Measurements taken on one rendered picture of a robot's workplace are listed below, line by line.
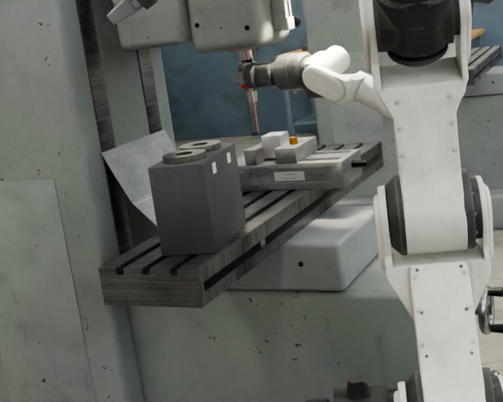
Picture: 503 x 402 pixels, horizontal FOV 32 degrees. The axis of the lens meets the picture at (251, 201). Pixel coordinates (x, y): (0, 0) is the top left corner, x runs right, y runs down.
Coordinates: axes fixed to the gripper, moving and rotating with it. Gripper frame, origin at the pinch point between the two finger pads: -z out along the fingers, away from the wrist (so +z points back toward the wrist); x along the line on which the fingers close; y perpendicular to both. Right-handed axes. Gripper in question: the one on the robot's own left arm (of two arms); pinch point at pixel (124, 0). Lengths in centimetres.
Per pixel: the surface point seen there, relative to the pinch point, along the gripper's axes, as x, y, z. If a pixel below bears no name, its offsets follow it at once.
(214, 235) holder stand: -9.8, -45.9, -15.1
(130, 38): 51, -22, -17
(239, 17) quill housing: 40, -30, 9
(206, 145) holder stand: 8.4, -37.2, -8.9
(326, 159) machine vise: 34, -72, 5
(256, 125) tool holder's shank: 40, -55, -4
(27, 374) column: 31, -74, -98
